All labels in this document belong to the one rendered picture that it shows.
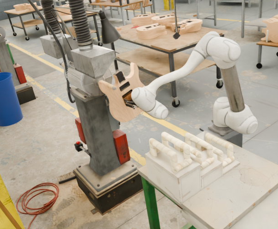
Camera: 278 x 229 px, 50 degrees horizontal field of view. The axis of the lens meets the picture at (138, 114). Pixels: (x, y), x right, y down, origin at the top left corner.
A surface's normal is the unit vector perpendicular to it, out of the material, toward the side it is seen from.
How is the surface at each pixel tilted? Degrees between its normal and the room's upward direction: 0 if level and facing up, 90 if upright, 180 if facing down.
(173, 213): 0
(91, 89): 94
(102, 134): 90
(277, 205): 0
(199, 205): 0
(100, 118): 90
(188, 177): 90
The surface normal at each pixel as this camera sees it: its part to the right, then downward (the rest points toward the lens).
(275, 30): -0.75, 0.39
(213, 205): -0.14, -0.87
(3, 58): 0.58, 0.31
